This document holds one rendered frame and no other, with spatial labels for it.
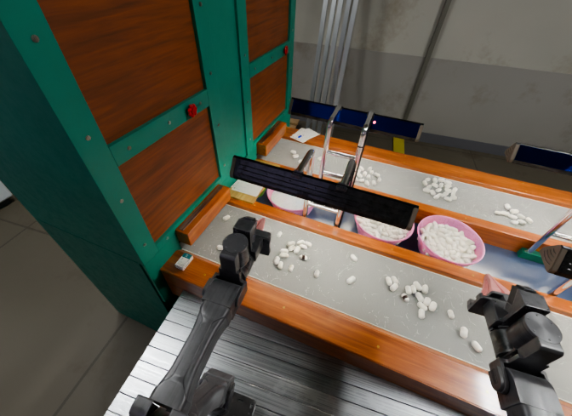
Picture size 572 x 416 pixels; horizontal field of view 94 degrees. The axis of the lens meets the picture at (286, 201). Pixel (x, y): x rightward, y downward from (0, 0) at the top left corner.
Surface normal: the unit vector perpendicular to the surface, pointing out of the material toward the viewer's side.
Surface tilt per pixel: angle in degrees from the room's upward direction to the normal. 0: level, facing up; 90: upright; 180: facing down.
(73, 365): 0
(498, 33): 90
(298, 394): 0
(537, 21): 90
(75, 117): 90
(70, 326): 0
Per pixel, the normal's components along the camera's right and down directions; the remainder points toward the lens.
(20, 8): 0.93, 0.29
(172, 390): 0.04, -0.73
